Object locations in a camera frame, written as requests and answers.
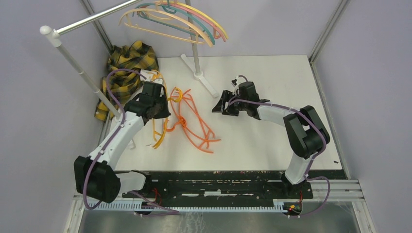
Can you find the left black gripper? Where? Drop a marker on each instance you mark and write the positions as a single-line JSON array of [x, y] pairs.
[[165, 112]]

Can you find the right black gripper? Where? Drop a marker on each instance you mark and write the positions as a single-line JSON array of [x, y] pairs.
[[219, 107]]

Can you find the pink wire hanger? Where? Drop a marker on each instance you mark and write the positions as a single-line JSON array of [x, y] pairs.
[[210, 26]]

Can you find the teal wire hanger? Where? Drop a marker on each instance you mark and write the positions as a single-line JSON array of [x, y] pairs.
[[200, 27]]

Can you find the yellow plastic hanger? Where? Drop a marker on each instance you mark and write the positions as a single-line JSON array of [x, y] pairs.
[[190, 30]]

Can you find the amber plastic hanger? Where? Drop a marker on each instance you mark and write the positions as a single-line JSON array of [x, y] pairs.
[[158, 125]]

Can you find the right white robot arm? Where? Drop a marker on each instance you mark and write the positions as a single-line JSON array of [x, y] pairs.
[[307, 135]]

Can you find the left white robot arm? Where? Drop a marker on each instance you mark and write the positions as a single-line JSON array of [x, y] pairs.
[[95, 175]]

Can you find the orange plastic hanger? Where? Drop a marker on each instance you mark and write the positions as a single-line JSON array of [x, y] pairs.
[[186, 116]]

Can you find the yellow plaid cloth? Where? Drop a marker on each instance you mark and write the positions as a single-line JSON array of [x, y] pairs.
[[124, 60]]

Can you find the white clothes rack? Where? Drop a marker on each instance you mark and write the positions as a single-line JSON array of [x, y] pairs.
[[53, 36]]

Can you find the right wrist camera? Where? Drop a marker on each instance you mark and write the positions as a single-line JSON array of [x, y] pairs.
[[238, 80]]

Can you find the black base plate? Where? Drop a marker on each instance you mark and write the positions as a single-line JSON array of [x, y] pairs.
[[221, 188]]

